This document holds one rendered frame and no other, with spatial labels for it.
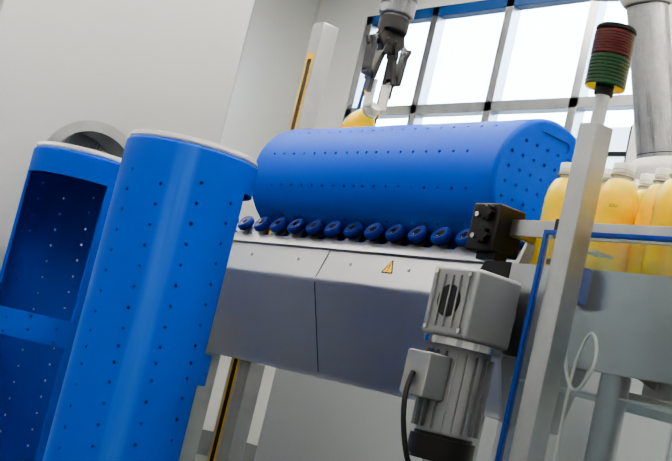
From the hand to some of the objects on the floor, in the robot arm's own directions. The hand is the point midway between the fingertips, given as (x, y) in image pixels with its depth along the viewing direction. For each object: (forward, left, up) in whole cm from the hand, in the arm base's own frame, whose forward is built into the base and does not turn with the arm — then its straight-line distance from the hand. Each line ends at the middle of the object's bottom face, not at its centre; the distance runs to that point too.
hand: (376, 96), depth 305 cm
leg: (+11, -38, -131) cm, 137 cm away
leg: (-3, -39, -131) cm, 137 cm away
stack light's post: (+29, +108, -134) cm, 174 cm away
